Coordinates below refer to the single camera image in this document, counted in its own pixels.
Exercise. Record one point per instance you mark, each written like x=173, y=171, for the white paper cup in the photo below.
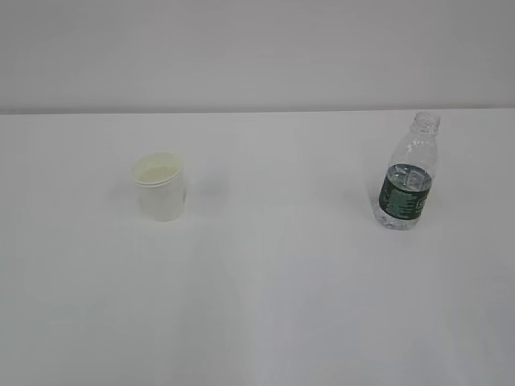
x=161, y=186

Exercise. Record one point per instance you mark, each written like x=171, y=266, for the clear water bottle green label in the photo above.
x=410, y=174

